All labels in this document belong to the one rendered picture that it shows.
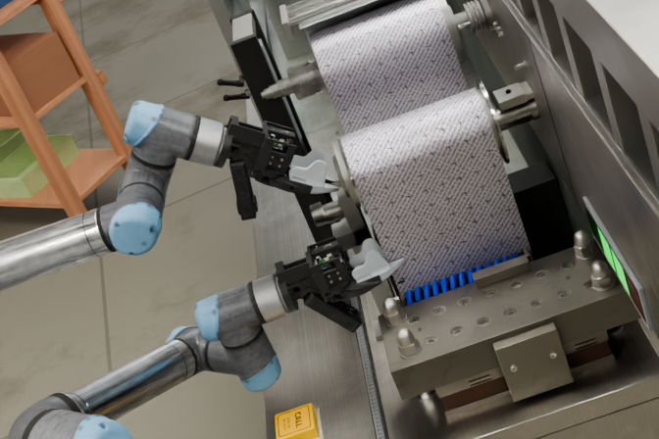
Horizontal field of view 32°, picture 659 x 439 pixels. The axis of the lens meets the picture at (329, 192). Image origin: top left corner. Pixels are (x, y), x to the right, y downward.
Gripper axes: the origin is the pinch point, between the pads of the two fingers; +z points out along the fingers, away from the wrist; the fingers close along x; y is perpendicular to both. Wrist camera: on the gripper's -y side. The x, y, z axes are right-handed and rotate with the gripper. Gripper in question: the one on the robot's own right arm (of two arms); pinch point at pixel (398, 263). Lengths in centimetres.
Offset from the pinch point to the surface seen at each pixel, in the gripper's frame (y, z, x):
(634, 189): 34, 30, -56
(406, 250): 2.0, 2.0, -0.2
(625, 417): -24.6, 25.6, -26.0
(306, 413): -16.5, -23.6, -9.0
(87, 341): -109, -130, 193
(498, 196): 5.9, 19.3, -0.2
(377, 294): -9.6, -6.2, 7.8
